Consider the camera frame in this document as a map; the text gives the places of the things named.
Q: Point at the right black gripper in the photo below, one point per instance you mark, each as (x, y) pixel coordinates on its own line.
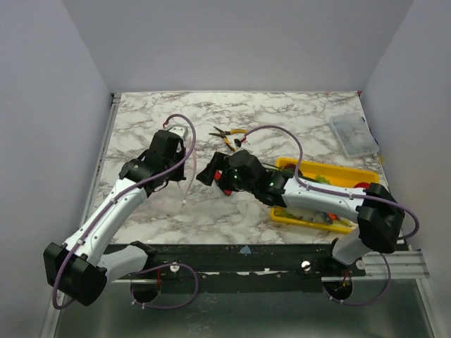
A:
(218, 169)

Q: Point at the red toy tomato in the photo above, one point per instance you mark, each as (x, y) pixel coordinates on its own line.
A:
(362, 185)

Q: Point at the clear plastic screw box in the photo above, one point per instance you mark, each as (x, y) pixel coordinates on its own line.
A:
(353, 135)

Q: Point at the green onion toy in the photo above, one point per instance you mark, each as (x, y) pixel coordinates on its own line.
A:
(278, 168)

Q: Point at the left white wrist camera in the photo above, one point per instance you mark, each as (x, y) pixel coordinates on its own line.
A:
(179, 130)

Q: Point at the yellow handled pliers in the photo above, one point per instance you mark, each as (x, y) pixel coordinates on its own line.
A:
(226, 134)

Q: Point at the yellow plastic tray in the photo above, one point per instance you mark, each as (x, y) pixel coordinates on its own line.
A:
(334, 198)

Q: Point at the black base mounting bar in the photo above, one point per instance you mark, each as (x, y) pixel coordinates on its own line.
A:
(243, 268)

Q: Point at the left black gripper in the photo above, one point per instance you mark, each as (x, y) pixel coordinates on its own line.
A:
(178, 176)

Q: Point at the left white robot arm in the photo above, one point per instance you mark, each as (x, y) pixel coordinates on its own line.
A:
(80, 267)

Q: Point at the green toy grapes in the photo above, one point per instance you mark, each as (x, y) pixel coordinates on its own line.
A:
(323, 180)

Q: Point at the clear zip top bag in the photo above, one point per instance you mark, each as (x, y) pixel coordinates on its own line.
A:
(191, 167)

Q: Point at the grey toy fish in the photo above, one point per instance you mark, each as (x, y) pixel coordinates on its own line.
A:
(306, 215)

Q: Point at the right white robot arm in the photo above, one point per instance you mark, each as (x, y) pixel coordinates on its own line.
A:
(378, 216)

